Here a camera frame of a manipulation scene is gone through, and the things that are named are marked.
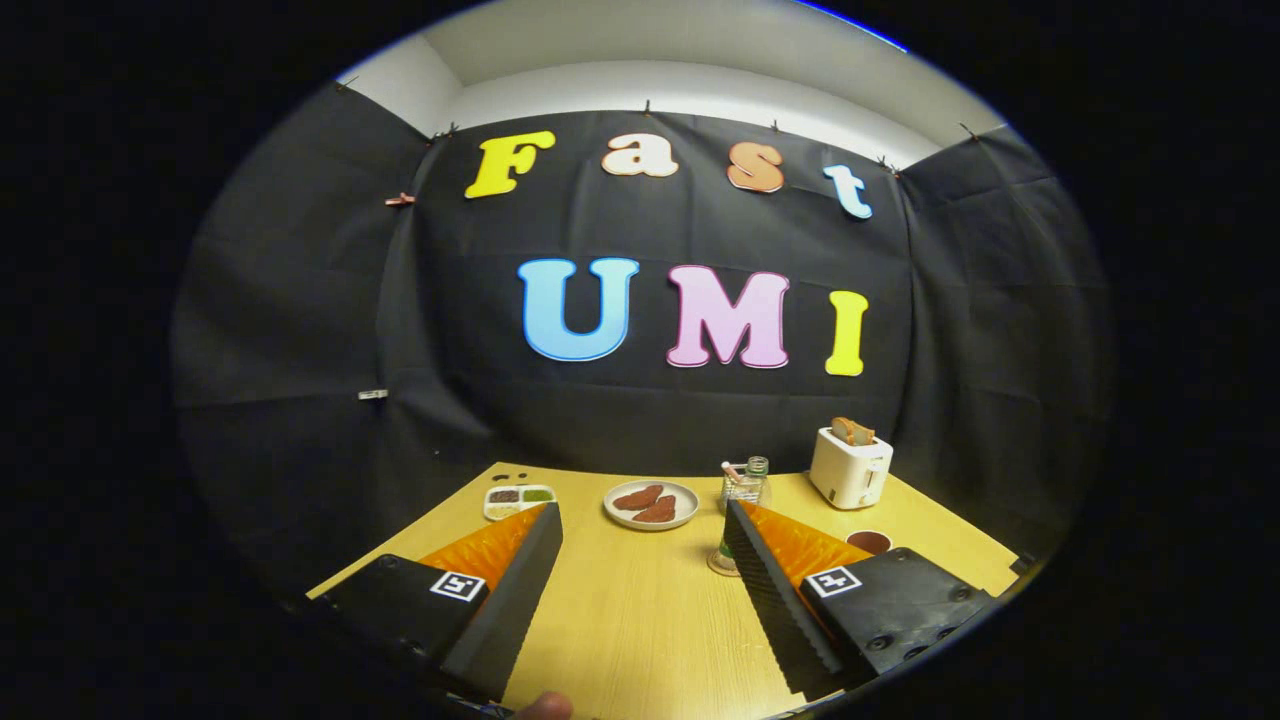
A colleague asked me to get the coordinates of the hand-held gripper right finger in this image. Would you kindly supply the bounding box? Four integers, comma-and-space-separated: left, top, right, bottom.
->
723, 499, 996, 701

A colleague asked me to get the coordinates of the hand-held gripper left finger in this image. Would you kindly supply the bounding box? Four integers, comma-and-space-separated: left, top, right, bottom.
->
310, 502, 564, 704

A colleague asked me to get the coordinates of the cream toaster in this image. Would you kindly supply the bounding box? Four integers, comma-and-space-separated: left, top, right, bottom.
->
809, 427, 894, 510

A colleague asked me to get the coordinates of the clear plastic juice bottle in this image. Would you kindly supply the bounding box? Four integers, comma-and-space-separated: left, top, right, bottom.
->
715, 456, 772, 573

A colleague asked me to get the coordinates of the yellow wooden table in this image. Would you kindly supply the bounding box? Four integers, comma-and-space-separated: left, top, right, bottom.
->
305, 461, 1021, 720

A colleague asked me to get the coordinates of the white divided bean dish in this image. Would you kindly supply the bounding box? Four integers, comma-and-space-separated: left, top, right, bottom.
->
483, 484, 557, 522

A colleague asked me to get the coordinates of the wire mesh holder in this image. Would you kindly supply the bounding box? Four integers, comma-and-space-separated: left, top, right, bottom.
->
720, 462, 767, 511

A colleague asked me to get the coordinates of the black backdrop cloth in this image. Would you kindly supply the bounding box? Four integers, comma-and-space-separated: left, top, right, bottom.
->
170, 85, 1116, 601

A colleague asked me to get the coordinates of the round white plate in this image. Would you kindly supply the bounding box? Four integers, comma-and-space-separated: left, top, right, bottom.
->
603, 480, 700, 531

